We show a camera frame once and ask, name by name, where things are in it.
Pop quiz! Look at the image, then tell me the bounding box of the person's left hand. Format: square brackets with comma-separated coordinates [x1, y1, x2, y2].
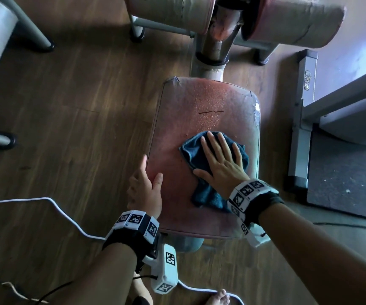
[127, 154, 164, 219]

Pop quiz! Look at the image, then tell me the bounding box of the person's right hand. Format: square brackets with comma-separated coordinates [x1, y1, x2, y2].
[192, 131, 250, 200]

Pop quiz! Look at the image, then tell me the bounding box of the blue cleaning cloth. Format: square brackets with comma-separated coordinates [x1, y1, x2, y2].
[179, 131, 250, 213]

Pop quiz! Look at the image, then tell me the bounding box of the worn red bench seat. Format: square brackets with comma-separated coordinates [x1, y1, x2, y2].
[145, 76, 261, 240]

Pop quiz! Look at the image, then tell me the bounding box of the padded roller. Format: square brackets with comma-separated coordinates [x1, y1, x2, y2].
[124, 0, 217, 35]
[241, 0, 347, 50]

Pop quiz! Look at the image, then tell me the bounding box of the person's left forearm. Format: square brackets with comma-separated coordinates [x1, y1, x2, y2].
[48, 243, 138, 305]

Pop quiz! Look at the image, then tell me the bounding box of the person's right forearm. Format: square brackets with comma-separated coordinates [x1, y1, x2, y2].
[258, 203, 366, 305]

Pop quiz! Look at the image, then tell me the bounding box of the person's left foot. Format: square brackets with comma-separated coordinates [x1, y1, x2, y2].
[127, 273, 153, 305]

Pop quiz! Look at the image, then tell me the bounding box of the person's foot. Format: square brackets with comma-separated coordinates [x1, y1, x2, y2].
[205, 288, 231, 305]
[127, 273, 153, 305]

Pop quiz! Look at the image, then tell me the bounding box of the person's right foot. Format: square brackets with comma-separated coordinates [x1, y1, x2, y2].
[205, 288, 231, 305]

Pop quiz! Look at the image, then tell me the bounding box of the left marker wristband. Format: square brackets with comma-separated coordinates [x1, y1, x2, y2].
[102, 210, 160, 274]

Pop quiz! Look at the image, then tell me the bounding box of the marker wristband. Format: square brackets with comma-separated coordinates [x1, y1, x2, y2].
[227, 179, 285, 236]
[102, 210, 160, 274]

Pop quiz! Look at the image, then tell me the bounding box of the right marker wristband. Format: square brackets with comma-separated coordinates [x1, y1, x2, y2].
[227, 179, 285, 236]

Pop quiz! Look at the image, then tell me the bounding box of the black treadmill belt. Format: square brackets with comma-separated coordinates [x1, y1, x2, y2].
[307, 123, 366, 223]

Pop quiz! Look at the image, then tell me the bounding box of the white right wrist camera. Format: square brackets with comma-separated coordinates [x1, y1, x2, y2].
[240, 219, 271, 248]

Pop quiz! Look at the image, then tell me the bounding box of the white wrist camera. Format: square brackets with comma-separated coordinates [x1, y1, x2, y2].
[240, 219, 271, 248]
[143, 244, 180, 295]

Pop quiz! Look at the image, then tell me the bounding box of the grey treadmill frame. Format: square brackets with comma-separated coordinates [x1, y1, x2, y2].
[284, 49, 366, 191]

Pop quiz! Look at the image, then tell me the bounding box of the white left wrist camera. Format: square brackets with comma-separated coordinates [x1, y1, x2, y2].
[143, 244, 180, 295]

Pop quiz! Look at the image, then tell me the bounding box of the white cable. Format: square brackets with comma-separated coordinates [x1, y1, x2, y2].
[0, 186, 246, 305]

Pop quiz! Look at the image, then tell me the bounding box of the grey gym machine frame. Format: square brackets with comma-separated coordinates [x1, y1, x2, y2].
[129, 14, 279, 253]

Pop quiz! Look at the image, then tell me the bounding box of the thin black cable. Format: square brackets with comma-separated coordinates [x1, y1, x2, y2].
[313, 221, 366, 232]

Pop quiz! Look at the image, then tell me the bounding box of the chrome seat post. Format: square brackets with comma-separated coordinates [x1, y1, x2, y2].
[200, 3, 244, 62]

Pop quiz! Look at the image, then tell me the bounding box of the beige rope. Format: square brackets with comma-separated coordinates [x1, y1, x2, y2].
[0, 277, 49, 304]

